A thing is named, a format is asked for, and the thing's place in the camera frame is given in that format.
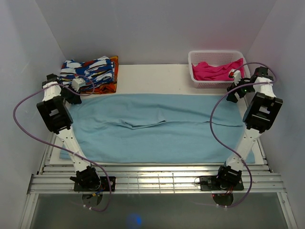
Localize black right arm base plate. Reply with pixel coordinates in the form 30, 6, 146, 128
199, 175, 244, 191

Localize white plastic basket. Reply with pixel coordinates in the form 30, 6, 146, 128
188, 50, 246, 88

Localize orange folded trousers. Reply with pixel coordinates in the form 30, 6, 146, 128
81, 56, 119, 94

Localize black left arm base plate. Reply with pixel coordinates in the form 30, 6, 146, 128
73, 176, 116, 192

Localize pink trousers in basket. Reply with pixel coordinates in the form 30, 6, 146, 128
192, 58, 244, 81

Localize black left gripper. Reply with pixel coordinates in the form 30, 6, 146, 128
60, 85, 82, 105

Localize light blue trousers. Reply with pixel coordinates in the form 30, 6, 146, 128
69, 94, 244, 164

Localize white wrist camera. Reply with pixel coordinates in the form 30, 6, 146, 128
228, 69, 242, 85
71, 78, 86, 92

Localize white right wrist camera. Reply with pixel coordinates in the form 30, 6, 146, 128
228, 69, 242, 85

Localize blue white patterned folded trousers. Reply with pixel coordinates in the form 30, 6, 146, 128
59, 56, 119, 94

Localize aluminium table edge rail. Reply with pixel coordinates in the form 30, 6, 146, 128
19, 164, 297, 229

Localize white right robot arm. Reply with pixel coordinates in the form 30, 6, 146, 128
215, 65, 283, 190

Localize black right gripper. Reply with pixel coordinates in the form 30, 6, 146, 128
226, 75, 255, 103

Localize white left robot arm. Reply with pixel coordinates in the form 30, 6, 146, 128
37, 74, 101, 191

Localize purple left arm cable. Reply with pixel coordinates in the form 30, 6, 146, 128
13, 74, 114, 212

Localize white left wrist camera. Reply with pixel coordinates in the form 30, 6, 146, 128
71, 78, 86, 92

